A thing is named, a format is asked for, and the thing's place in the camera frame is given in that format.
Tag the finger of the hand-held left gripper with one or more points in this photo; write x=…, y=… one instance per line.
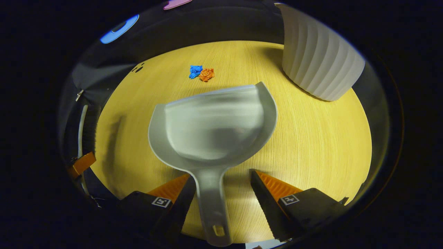
x=81, y=164

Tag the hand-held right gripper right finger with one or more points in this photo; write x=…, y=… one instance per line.
x=266, y=207

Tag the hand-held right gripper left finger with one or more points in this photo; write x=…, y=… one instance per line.
x=176, y=211

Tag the orange paper scrap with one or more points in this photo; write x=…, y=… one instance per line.
x=206, y=74

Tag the blue paper scrap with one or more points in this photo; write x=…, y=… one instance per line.
x=195, y=71

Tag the white ribbed garbage bin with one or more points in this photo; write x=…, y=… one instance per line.
x=318, y=58

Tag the wooden desktop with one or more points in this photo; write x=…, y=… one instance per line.
x=311, y=145

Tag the silver metal clip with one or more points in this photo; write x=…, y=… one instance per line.
x=79, y=95

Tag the black backdrop cloth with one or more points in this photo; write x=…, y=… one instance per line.
x=207, y=27

